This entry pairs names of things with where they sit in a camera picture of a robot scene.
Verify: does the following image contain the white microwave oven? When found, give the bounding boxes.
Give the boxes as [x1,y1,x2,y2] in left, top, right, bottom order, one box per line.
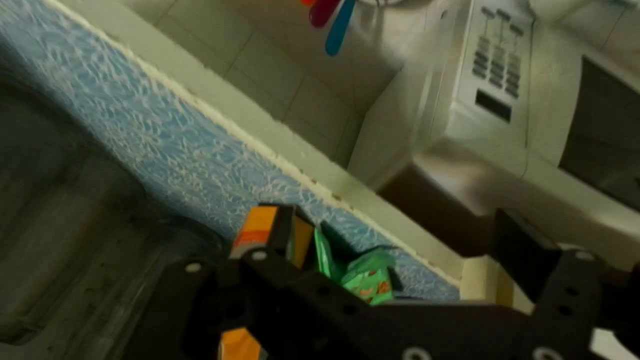
[346,0,640,270]

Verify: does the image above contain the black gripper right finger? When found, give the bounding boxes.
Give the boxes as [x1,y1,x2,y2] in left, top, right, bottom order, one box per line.
[427,206,640,360]

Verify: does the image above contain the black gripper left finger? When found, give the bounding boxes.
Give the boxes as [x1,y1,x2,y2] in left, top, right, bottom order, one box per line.
[125,202,428,360]

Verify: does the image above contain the green packet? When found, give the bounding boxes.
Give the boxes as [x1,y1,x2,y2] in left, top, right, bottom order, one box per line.
[313,223,407,310]

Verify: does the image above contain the red plastic utensil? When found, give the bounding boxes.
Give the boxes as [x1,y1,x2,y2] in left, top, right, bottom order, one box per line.
[308,0,340,31]

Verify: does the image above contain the orange carton box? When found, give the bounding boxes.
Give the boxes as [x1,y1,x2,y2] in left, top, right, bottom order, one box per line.
[219,204,317,360]

